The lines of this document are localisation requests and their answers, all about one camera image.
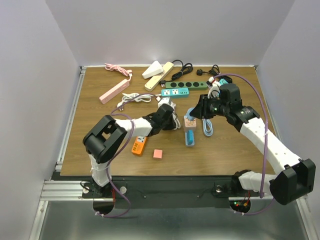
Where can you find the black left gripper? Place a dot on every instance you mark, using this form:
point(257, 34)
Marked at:
point(172, 125)

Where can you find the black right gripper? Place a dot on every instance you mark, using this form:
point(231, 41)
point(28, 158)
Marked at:
point(200, 110)

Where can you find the orange power strip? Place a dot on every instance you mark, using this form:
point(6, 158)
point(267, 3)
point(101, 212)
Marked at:
point(139, 145)

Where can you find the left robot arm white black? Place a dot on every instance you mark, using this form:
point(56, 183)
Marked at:
point(104, 141)

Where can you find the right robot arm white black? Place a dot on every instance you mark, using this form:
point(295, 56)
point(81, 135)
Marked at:
point(293, 176)

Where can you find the pink cube adapter with deer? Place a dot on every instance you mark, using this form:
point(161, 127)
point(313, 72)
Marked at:
point(189, 125)

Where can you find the light blue power strip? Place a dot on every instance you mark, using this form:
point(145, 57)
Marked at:
point(190, 118)

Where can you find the teal power strip with USB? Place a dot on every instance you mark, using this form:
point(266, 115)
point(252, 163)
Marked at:
point(175, 92)

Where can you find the dark green power strip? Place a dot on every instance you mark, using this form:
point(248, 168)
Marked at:
point(190, 85)

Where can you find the teal triangular power socket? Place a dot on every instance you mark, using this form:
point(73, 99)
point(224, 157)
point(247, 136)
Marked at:
point(222, 82)

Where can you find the cream power strip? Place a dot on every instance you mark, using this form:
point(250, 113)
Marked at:
point(154, 81)

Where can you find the white triangular power socket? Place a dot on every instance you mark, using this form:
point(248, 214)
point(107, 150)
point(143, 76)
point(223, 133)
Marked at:
point(154, 69)

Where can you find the pink power strip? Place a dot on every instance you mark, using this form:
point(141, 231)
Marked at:
point(107, 96)

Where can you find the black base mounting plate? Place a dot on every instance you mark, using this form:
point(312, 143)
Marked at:
point(166, 192)

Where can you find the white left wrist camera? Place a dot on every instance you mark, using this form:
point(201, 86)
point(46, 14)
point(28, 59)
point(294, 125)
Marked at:
point(164, 101)

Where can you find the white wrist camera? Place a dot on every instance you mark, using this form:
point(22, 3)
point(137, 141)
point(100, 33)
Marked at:
point(164, 101)
point(214, 91)

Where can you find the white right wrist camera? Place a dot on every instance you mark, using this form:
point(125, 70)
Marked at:
point(214, 91)

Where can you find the aluminium rail frame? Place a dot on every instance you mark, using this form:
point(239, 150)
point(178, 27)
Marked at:
point(63, 214)

